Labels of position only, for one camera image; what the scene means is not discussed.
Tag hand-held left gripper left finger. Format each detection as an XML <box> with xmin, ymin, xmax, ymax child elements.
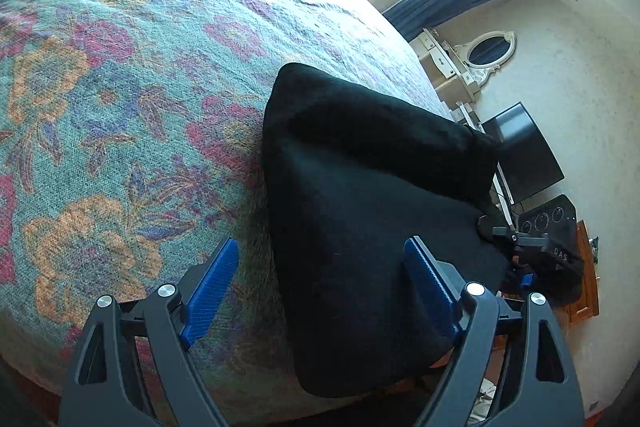
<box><xmin>59</xmin><ymin>238</ymin><xmax>240</xmax><ymax>427</ymax></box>

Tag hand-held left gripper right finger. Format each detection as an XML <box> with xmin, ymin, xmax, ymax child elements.
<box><xmin>403</xmin><ymin>236</ymin><xmax>585</xmax><ymax>427</ymax></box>

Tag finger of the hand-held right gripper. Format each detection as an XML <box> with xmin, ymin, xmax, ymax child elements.
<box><xmin>507</xmin><ymin>264</ymin><xmax>537</xmax><ymax>290</ymax></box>
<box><xmin>477</xmin><ymin>216</ymin><xmax>522</xmax><ymax>249</ymax></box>

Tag black studded pants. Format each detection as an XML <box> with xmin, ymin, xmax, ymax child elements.
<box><xmin>260</xmin><ymin>63</ymin><xmax>513</xmax><ymax>399</ymax></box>

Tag white television stand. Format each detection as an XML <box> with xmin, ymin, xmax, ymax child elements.
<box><xmin>452</xmin><ymin>102</ymin><xmax>517</xmax><ymax>228</ymax></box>

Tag wooden cabinet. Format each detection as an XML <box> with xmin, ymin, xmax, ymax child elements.
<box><xmin>555</xmin><ymin>219</ymin><xmax>601</xmax><ymax>324</ymax></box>

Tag black flat television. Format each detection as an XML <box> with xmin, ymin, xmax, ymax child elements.
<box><xmin>480</xmin><ymin>102</ymin><xmax>566</xmax><ymax>204</ymax></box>

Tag cream dressing table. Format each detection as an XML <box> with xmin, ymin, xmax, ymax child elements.
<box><xmin>417</xmin><ymin>28</ymin><xmax>483</xmax><ymax>108</ymax></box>

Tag white oval vanity mirror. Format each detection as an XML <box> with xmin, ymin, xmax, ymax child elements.
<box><xmin>452</xmin><ymin>31</ymin><xmax>517</xmax><ymax>85</ymax></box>

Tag bed with floral bedspread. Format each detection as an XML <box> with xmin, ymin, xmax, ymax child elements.
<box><xmin>0</xmin><ymin>0</ymin><xmax>461</xmax><ymax>414</ymax></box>

